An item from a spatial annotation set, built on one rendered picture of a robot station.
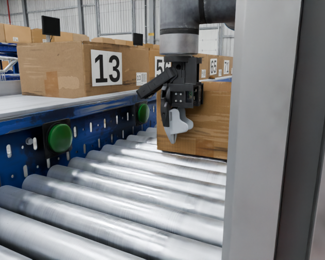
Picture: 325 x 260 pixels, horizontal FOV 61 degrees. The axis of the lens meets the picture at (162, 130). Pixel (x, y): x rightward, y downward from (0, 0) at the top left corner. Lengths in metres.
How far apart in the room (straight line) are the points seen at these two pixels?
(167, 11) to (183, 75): 0.14
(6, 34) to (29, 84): 5.23
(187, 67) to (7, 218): 0.45
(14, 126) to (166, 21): 0.39
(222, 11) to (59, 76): 0.54
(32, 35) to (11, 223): 6.19
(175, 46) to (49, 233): 0.43
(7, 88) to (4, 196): 0.55
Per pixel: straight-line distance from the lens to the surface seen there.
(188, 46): 0.63
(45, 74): 0.97
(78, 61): 0.87
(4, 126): 0.63
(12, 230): 0.49
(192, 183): 0.57
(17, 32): 6.40
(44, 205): 0.53
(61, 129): 0.69
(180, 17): 0.63
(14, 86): 1.10
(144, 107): 1.00
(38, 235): 0.45
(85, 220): 0.47
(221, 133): 0.70
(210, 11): 0.62
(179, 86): 0.63
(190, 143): 0.73
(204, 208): 0.50
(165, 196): 0.53
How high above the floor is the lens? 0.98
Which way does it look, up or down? 13 degrees down
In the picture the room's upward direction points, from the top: straight up
